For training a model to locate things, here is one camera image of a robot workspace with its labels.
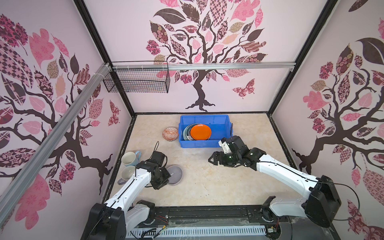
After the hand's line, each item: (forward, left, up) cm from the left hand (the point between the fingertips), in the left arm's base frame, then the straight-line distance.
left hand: (168, 183), depth 81 cm
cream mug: (+13, +23, +5) cm, 27 cm away
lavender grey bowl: (+5, -4, -1) cm, 7 cm away
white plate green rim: (+35, -9, 0) cm, 36 cm away
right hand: (+9, -25, +11) cm, 29 cm away
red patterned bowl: (+37, +3, -3) cm, 37 cm away
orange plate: (+36, -19, 0) cm, 40 cm away
